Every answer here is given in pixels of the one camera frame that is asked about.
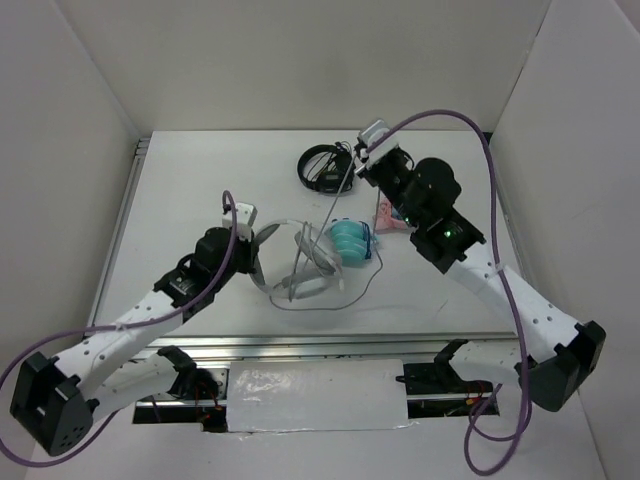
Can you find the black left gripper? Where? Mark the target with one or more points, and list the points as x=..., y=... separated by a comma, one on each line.
x=249, y=249

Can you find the white taped cover plate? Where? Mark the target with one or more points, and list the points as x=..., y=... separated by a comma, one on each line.
x=340, y=395

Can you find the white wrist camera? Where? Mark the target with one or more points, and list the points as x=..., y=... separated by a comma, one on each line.
x=378, y=141
x=245, y=215

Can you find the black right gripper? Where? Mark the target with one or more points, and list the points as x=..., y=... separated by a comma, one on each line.
x=369, y=172

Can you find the grey white over-ear headphones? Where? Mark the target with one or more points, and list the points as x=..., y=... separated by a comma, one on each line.
x=317, y=265

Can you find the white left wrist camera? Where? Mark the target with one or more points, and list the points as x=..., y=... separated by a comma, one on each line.
x=245, y=215

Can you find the black headphones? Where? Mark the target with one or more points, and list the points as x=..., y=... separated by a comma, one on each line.
x=326, y=168

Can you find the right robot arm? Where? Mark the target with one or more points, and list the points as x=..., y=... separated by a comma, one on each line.
x=556, y=352

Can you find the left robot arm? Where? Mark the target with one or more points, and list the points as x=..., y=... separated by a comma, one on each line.
x=57, y=399

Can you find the pink blue cat-ear headphones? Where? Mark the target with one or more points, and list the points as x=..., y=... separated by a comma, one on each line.
x=387, y=218

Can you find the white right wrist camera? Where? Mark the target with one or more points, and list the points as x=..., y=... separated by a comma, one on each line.
x=378, y=141

